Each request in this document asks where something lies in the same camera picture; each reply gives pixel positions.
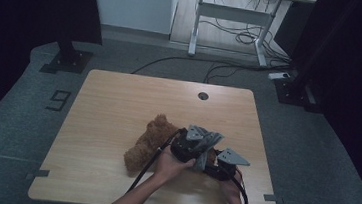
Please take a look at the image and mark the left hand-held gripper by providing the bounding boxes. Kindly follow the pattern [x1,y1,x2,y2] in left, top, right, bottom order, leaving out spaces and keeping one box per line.
[168,122,207,165]

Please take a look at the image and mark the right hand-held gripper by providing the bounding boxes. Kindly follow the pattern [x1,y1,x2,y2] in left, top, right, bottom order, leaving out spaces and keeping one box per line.
[203,146,253,185]

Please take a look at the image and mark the grey fluffy cloth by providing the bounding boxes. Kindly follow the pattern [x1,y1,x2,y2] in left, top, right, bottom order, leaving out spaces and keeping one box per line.
[187,125,227,175]

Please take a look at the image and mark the brown teddy bear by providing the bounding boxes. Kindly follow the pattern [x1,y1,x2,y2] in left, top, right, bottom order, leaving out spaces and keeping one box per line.
[121,110,222,182]

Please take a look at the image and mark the person's right hand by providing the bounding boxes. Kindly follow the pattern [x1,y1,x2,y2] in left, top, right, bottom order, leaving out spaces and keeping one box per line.
[217,173,245,203]

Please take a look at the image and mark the person's left hand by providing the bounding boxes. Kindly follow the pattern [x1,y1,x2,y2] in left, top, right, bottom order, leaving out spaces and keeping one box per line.
[152,144,198,187]

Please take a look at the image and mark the grey tape strip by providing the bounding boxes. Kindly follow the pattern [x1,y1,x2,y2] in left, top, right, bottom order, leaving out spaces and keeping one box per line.
[25,167,51,182]
[263,192,281,204]

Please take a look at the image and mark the black stand with dark base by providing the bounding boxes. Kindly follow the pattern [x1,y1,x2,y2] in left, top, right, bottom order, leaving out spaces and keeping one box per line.
[271,67,327,114]

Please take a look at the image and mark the white power strip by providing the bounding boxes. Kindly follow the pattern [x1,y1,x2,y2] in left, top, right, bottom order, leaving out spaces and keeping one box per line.
[267,70,291,82]

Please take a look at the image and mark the black stand with square base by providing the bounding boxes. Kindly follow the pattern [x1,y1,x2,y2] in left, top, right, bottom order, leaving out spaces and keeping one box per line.
[39,37,95,78]

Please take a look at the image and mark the white panel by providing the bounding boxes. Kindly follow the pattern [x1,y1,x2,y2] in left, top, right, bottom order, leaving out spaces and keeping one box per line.
[87,0,177,36]

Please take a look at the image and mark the dark curtain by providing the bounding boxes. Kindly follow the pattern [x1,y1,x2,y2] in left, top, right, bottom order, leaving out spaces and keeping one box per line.
[276,0,362,204]
[0,0,107,150]

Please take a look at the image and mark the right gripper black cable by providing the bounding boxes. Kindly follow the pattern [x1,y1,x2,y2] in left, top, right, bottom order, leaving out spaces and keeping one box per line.
[229,172,252,204]

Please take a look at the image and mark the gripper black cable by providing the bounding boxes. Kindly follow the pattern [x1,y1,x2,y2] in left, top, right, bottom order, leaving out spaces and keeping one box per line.
[229,172,252,204]
[125,124,181,200]

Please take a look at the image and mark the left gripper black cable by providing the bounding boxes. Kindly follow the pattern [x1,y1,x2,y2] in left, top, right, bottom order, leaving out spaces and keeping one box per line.
[125,124,181,200]

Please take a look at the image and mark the long black floor cable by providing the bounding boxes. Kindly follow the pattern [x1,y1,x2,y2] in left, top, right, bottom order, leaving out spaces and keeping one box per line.
[130,50,291,92]

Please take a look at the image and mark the tangled black cables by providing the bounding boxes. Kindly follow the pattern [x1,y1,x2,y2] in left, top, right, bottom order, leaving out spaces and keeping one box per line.
[196,16,295,65]

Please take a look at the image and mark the white metal frame desk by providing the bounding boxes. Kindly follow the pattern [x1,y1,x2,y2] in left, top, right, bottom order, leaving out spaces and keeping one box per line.
[186,0,317,72]

